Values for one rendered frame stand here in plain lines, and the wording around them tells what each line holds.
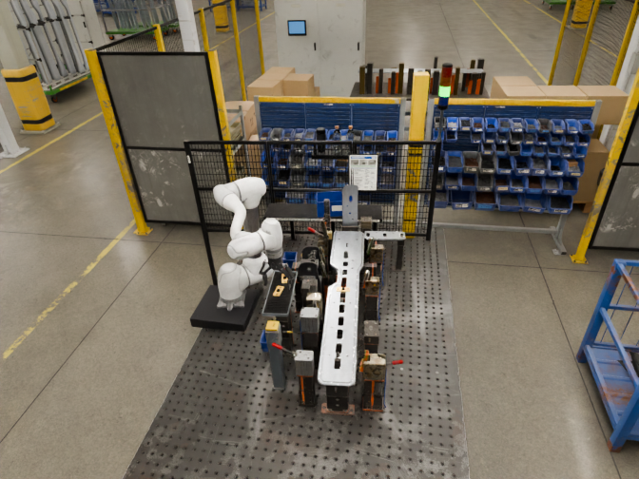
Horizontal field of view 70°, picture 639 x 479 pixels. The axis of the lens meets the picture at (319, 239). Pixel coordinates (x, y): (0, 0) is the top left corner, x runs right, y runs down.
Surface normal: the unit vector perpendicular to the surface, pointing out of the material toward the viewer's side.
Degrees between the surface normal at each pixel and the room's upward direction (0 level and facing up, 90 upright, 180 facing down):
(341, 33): 90
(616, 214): 91
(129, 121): 91
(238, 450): 0
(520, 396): 0
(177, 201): 93
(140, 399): 0
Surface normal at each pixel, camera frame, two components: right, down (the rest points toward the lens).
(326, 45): -0.17, 0.55
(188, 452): -0.04, -0.83
